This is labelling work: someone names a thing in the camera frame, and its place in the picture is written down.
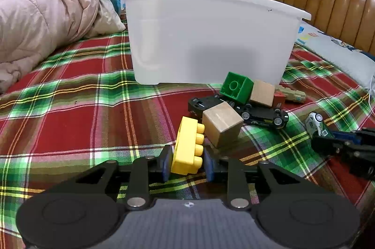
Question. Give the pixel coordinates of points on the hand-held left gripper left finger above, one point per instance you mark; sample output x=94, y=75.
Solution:
x=166, y=163

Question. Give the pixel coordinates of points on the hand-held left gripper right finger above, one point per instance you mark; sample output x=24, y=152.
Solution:
x=208, y=164

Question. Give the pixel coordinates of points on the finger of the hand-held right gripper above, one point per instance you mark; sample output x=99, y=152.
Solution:
x=328, y=145
x=345, y=136

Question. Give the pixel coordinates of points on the yellow toy building block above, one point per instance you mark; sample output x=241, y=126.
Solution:
x=185, y=149

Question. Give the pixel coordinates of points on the white and green toy car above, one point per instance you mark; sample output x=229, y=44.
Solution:
x=316, y=123

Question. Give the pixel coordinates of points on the white plastic storage container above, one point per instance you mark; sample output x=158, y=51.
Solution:
x=205, y=38

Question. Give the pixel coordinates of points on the large wooden cube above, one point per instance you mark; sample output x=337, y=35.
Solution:
x=224, y=126

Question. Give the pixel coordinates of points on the black toy car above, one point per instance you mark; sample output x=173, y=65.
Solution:
x=260, y=115
x=202, y=105

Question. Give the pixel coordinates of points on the olive toy vehicle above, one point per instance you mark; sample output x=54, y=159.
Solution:
x=294, y=95

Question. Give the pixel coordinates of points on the small red toy block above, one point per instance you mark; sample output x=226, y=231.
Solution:
x=278, y=99

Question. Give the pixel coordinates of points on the green toy building block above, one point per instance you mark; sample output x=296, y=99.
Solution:
x=235, y=87

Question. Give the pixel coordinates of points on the small wooden cube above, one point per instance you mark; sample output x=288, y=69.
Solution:
x=262, y=93

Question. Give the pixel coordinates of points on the white cartoon print pillow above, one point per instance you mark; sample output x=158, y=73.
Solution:
x=337, y=52

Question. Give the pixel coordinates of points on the red green plaid bedsheet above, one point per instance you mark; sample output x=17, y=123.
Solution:
x=88, y=108

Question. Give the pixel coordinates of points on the pink quilt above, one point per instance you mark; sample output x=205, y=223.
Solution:
x=44, y=23

